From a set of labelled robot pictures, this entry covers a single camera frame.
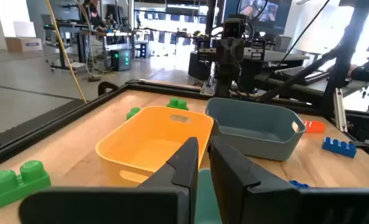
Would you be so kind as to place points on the green toy building block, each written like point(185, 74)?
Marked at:
point(13, 189)
point(178, 104)
point(133, 113)

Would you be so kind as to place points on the teal plastic bin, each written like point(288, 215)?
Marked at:
point(206, 199)

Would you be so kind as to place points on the black computer keyboard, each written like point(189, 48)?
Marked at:
point(296, 74)

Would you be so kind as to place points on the computer tower with green lights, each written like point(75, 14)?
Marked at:
point(120, 59)

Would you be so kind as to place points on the blue-grey plastic bin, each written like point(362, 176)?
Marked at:
point(255, 140)

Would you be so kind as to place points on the white box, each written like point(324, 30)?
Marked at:
point(24, 29)

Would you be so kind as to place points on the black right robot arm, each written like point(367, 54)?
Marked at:
point(227, 79)

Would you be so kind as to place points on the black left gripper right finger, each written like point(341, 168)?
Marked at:
point(231, 180)

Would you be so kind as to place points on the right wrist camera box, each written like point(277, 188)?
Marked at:
point(234, 28)

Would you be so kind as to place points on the black standing desk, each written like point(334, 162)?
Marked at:
point(61, 49)

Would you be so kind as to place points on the person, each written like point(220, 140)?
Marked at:
point(94, 15)

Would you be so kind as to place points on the blue toy building block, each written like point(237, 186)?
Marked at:
point(338, 148)
point(298, 184)

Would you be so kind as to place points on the brown cardboard box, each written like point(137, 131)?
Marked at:
point(24, 44)

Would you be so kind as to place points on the yellow plastic bin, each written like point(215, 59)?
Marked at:
point(147, 146)

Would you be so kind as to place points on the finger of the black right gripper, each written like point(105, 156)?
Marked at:
point(224, 51)
point(237, 51)

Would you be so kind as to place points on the orange toy building block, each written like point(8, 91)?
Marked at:
point(315, 127)

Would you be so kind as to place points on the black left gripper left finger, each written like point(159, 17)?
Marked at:
point(184, 168)

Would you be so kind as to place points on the display screen showing camera views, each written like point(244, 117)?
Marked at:
point(262, 12)

